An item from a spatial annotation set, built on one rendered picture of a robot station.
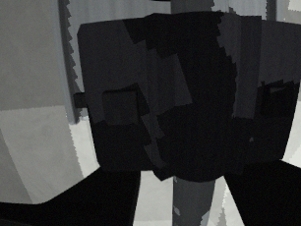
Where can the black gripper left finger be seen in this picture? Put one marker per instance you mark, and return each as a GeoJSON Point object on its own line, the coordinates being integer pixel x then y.
{"type": "Point", "coordinates": [100, 199]}

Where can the grey metal shaft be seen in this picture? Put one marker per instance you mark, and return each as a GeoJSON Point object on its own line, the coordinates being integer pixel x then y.
{"type": "Point", "coordinates": [192, 201]}

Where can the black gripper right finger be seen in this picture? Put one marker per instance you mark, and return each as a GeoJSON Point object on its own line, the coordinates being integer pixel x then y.
{"type": "Point", "coordinates": [267, 193]}

